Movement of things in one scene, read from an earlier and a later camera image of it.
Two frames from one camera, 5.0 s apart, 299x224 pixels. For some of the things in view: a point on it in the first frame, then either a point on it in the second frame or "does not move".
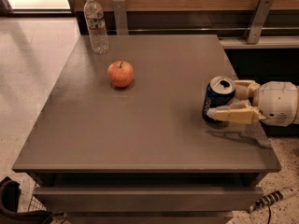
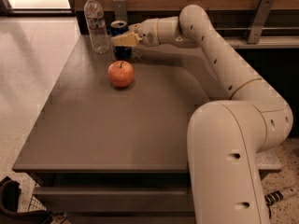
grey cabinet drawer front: (148, 199) does not move
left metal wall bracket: (121, 17) does not move
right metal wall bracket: (260, 20) does not move
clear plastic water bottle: (94, 15) does not move
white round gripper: (275, 102) -> (149, 32)
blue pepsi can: (218, 94) -> (118, 27)
